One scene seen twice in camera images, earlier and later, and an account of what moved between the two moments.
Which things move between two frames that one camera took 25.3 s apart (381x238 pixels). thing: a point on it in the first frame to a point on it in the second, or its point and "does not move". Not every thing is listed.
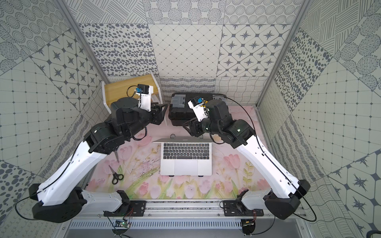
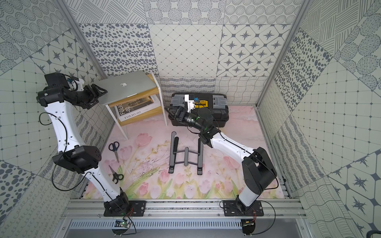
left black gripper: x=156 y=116 to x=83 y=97
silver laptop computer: x=186 y=156 to x=126 y=85
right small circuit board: x=248 y=225 does not move
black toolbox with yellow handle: x=180 y=112 does not move
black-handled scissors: x=116 y=176 does not move
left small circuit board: x=121 y=223 does not move
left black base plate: x=136 y=208 does not move
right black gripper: x=195 y=129 to x=180 y=109
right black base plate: x=231 y=208 does not move
